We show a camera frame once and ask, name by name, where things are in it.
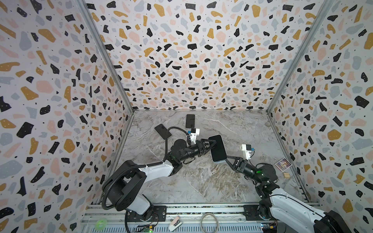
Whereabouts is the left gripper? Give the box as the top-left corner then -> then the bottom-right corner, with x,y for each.
178,140 -> 215,163

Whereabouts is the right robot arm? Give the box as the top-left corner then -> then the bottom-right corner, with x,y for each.
226,156 -> 351,233

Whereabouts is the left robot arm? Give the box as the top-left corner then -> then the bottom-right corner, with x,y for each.
101,139 -> 217,216

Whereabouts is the middle black phone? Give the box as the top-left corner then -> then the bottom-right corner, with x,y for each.
185,114 -> 195,129

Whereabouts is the black phone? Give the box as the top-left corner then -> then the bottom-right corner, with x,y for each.
185,114 -> 195,129
154,124 -> 172,140

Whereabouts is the left black phone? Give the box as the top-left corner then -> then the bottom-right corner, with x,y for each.
154,124 -> 172,140

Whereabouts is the colourful printed card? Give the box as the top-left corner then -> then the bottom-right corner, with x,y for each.
275,158 -> 292,172

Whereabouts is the white pink small device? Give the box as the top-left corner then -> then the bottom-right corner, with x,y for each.
169,216 -> 182,232

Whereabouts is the green tape roll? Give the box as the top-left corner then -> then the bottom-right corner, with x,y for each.
95,218 -> 107,231

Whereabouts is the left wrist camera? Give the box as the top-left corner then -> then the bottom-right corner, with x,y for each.
186,128 -> 200,146

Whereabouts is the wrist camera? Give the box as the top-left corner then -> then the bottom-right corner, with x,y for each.
241,144 -> 255,160
186,128 -> 200,146

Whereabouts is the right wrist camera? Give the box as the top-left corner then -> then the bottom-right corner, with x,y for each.
241,144 -> 255,160

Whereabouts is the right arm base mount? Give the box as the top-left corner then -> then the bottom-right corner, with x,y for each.
243,204 -> 277,221

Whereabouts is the white cable loop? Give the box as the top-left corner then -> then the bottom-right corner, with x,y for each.
200,213 -> 220,233

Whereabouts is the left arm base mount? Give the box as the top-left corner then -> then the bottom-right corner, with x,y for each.
126,205 -> 167,222

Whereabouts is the black corrugated cable conduit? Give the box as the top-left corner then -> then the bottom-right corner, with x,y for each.
100,126 -> 190,210

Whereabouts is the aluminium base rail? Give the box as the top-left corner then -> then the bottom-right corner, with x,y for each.
77,203 -> 295,233

